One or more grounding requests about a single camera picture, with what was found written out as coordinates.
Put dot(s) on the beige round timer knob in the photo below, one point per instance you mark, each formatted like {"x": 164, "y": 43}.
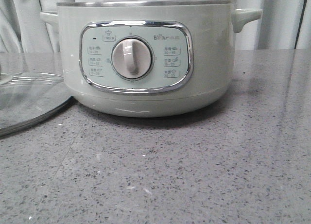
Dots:
{"x": 131, "y": 58}

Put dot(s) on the pale green electric cooking pot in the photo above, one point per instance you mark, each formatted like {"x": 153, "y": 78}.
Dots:
{"x": 192, "y": 43}

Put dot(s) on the white pleated curtain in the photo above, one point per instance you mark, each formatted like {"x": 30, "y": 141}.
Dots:
{"x": 285, "y": 24}

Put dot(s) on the glass pot lid steel rim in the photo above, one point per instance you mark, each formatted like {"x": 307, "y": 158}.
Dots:
{"x": 30, "y": 95}

